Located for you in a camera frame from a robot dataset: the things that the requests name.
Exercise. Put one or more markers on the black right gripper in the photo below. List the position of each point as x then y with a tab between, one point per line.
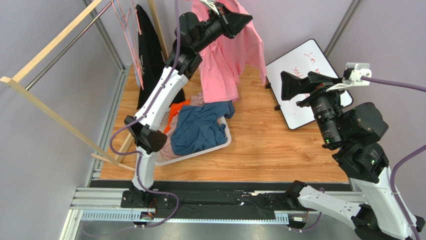
312	88

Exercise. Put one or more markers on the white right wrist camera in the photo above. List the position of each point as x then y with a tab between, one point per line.
352	77

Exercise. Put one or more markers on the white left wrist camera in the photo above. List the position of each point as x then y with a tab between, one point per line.
210	5

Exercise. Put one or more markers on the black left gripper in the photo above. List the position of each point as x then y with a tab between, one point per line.
231	23

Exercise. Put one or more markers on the orange garment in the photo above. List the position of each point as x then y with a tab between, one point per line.
174	111

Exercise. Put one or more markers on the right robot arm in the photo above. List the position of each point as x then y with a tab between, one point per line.
354	135

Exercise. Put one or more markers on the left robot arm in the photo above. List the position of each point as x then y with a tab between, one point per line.
192	36

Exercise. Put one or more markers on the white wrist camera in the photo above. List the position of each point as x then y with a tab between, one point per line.
210	5
352	77

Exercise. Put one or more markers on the wooden clothes rack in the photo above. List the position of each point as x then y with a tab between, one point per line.
14	82

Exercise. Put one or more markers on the black hanging t-shirt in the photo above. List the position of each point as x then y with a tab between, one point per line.
150	54

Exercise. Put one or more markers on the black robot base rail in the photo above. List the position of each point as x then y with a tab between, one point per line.
207	200

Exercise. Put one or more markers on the white board with red writing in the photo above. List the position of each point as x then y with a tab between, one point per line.
306	57

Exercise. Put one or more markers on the pink t-shirt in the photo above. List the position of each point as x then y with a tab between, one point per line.
224	60

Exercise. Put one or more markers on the teal blue t-shirt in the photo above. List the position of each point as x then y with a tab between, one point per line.
198	128

